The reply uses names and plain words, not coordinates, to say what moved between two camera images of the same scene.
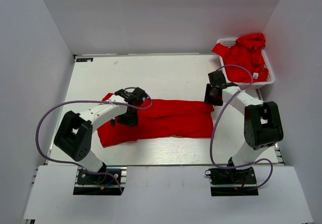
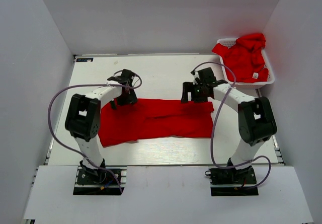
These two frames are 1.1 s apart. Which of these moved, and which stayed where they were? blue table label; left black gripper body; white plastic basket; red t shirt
Moved: left black gripper body
Stayed: blue table label; white plastic basket; red t shirt
